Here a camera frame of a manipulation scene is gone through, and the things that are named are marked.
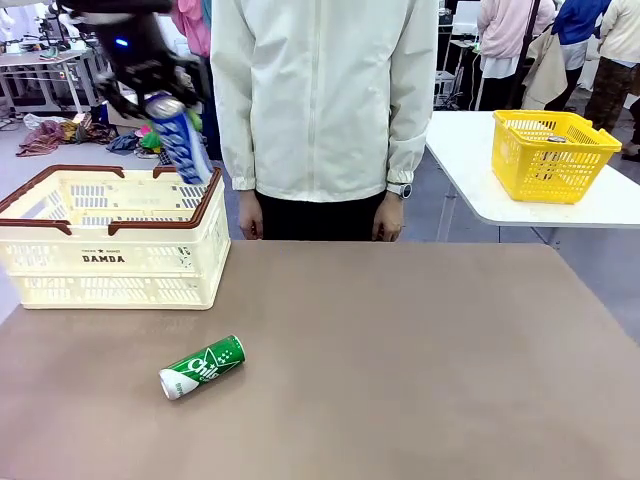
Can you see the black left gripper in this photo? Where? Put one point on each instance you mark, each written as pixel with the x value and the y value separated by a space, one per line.
pixel 127 45

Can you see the green soda can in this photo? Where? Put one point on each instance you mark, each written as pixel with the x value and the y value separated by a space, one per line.
pixel 205 367

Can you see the person's right forearm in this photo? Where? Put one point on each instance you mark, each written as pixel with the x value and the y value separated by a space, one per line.
pixel 235 145

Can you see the person's left forearm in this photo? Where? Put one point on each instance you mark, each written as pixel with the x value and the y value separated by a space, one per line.
pixel 410 145

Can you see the cream plastic shopping basket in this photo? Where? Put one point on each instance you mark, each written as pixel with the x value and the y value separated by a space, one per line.
pixel 100 290

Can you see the yellow plastic basket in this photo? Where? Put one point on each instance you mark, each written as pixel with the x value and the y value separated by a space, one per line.
pixel 550 185

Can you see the person's right hand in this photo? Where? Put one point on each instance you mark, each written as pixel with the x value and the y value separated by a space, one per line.
pixel 250 215

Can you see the person's left hand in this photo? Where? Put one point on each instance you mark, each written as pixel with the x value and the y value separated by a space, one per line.
pixel 390 220

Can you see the colourful clothes pile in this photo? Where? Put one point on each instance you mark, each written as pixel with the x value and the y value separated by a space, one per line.
pixel 145 142

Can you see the bystander in pink jacket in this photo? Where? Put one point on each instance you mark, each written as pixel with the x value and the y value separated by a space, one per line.
pixel 192 25

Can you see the patterned cloth heap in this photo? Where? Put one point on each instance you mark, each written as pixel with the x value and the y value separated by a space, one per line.
pixel 60 135

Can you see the grey work table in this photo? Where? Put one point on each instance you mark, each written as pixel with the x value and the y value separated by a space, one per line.
pixel 40 57

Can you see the cream white jacket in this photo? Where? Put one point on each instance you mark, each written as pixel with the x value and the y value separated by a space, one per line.
pixel 320 100

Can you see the black trousers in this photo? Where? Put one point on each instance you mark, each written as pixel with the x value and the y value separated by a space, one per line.
pixel 320 220

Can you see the white wristwatch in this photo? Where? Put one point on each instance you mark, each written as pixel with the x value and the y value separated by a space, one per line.
pixel 402 190

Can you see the white computer tower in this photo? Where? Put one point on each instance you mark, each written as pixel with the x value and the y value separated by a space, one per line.
pixel 445 87

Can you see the white side table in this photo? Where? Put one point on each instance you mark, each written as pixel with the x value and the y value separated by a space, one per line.
pixel 465 165

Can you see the bystander in pink hoodie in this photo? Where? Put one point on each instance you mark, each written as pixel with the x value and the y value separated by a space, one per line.
pixel 505 30

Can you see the beige hanging coat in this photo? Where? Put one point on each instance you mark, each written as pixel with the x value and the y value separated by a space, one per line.
pixel 547 70

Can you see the bystander in blue top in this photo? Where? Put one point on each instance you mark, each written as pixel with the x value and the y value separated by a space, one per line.
pixel 580 20

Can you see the bystander in cream top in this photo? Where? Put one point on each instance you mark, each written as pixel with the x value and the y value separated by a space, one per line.
pixel 620 30

